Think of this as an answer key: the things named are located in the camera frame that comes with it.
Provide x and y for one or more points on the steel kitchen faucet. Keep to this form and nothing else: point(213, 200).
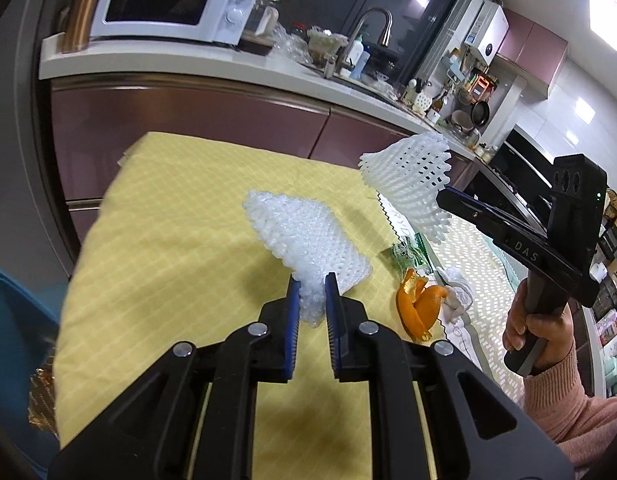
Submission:
point(388, 32)

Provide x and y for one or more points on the green printed wrapper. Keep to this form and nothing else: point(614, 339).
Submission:
point(408, 255)

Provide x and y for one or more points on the white pump bottle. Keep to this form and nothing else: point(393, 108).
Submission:
point(357, 57)

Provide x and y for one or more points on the person's right hand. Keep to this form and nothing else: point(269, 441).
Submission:
point(553, 335)

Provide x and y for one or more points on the clear plastic bag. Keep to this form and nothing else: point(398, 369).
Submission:
point(288, 42)

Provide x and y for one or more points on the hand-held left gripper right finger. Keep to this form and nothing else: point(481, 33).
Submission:
point(332, 330)

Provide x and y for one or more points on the yellow tablecloth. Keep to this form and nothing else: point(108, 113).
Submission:
point(188, 260)

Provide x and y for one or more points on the glass jar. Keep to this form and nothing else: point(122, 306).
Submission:
point(266, 17)

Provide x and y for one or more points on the pink upper cabinet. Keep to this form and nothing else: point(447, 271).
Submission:
point(533, 50)

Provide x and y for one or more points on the ceiling light panel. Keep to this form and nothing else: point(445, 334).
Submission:
point(608, 10)

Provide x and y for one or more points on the blue plastic bin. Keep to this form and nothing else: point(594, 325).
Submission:
point(13, 320)

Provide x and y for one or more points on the food container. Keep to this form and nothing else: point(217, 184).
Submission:
point(326, 42)

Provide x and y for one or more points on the pink lower cabinets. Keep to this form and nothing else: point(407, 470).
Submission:
point(188, 110)

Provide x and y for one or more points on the cluttered storage shelf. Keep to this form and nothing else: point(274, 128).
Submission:
point(613, 310)

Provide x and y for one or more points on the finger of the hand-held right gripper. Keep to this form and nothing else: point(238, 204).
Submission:
point(478, 215)
point(513, 214)

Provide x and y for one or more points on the black kitchen stove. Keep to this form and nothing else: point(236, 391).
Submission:
point(518, 160)

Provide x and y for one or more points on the white foam net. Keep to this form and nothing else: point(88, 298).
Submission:
point(413, 175)
point(308, 240)

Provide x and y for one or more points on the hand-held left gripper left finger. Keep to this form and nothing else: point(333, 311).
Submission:
point(294, 330)

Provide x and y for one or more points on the white kitchen counter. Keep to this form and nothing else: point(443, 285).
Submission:
point(188, 60)

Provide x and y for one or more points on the blue bottle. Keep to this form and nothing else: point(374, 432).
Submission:
point(368, 62)

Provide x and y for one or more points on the white dotted utensil holder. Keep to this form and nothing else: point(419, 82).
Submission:
point(423, 102)

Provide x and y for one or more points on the orange peel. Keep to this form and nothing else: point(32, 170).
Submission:
point(413, 310)

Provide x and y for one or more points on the white tissue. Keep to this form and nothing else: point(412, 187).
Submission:
point(458, 292)

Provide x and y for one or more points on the person's right forearm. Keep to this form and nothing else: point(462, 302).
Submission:
point(578, 410)

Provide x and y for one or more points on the black frying pan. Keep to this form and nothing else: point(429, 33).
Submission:
point(480, 115)

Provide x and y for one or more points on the copper thermos tumbler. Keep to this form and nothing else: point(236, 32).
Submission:
point(86, 10)

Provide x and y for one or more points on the gold foil snack wrapper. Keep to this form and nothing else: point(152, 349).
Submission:
point(41, 395)

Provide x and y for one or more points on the white water heater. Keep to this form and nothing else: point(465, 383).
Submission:
point(488, 35)

